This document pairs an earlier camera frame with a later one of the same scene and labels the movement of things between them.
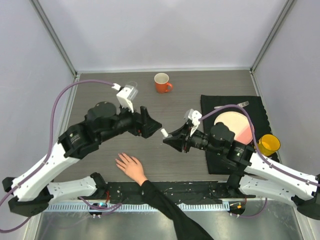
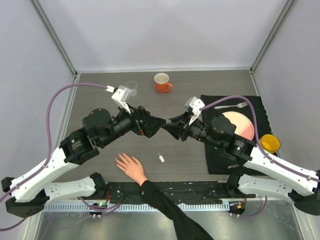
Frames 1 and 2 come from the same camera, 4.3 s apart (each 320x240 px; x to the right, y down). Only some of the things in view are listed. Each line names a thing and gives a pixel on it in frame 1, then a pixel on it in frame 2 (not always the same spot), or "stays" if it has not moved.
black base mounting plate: [134, 191] stays
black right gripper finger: [177, 142] -> [175, 128]
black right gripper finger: [179, 135] -> [181, 118]
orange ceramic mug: [162, 85] stays
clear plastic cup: [133, 83] stays
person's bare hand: [132, 167] stays
